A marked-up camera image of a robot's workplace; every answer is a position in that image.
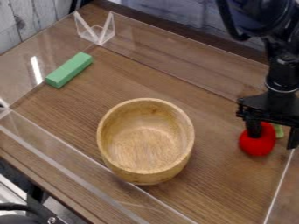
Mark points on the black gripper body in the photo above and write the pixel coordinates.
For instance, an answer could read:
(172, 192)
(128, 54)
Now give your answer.
(276, 105)

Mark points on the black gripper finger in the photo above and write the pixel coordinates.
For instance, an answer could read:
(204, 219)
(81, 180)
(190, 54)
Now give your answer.
(253, 127)
(292, 141)

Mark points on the red plush fruit green stem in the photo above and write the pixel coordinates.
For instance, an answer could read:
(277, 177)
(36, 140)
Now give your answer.
(260, 146)

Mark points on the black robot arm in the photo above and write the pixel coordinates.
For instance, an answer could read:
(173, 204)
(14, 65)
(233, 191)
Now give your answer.
(269, 20)

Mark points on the wooden bowl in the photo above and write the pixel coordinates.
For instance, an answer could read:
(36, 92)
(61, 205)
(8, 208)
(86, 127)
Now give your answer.
(145, 137)

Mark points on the green rectangular block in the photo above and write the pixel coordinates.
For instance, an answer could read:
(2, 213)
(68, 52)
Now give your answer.
(60, 76)

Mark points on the clear acrylic enclosure walls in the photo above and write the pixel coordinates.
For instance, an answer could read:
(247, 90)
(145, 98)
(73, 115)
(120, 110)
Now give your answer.
(48, 127)

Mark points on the black bracket with cable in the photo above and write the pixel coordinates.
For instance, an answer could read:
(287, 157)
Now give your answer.
(26, 210)

